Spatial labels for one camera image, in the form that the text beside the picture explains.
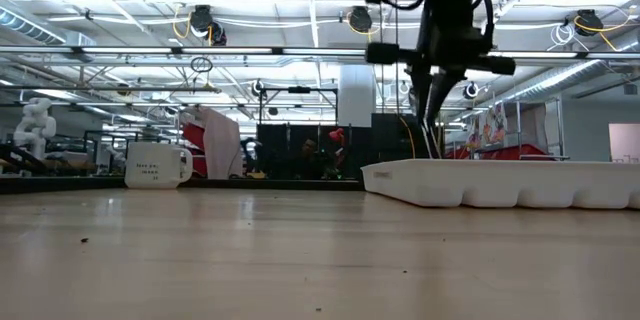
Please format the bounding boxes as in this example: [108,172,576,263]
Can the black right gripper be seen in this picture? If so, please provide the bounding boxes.
[365,0,517,129]

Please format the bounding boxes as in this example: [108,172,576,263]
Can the long light strip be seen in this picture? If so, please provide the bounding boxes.
[0,44,640,60]

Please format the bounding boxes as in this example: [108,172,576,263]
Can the black hanging ring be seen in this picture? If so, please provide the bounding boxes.
[190,55,214,74]

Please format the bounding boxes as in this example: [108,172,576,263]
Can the person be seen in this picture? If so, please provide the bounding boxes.
[294,137,329,180]

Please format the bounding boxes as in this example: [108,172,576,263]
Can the silver ventilation duct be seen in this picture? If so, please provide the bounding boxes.
[492,57,640,107]
[0,5,97,50]

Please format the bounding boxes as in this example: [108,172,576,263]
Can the white cutlery organizer tray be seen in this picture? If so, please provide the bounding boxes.
[359,158,640,210]

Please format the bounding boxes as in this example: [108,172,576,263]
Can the pink and white mug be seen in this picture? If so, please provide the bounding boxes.
[123,140,194,191]

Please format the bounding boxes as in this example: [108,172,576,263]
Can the white building column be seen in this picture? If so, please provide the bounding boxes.
[338,63,377,129]

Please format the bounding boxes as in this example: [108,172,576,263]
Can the white tilted panel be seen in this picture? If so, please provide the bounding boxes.
[178,105,245,180]

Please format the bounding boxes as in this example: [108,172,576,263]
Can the black rig frame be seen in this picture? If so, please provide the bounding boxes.
[257,86,340,129]

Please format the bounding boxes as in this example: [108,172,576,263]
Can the black hanging cable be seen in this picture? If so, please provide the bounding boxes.
[392,3,400,117]

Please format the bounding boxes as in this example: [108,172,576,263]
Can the black partition cabinet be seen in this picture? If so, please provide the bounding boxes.
[370,112,442,161]

